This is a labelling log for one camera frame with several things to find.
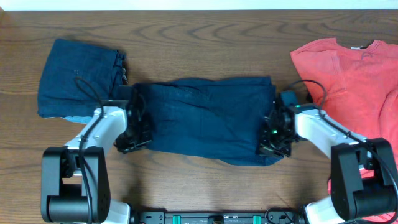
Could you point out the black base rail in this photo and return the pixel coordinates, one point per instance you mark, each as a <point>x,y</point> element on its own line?
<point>271,216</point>

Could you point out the red t-shirt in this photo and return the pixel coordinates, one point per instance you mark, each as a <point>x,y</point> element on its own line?
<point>357,87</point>

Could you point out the navy blue shorts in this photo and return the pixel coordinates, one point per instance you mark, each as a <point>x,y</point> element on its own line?
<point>76,75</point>
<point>211,119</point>

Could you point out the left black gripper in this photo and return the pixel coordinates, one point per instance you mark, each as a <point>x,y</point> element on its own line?
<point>137,140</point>

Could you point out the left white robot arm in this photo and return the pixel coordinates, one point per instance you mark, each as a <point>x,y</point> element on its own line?
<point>75,185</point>

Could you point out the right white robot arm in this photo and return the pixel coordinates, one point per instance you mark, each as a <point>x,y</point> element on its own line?
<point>363,175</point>

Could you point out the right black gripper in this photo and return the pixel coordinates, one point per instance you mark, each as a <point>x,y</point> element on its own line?
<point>266,147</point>

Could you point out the folded navy blue shorts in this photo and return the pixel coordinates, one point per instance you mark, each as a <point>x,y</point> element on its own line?
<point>76,75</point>

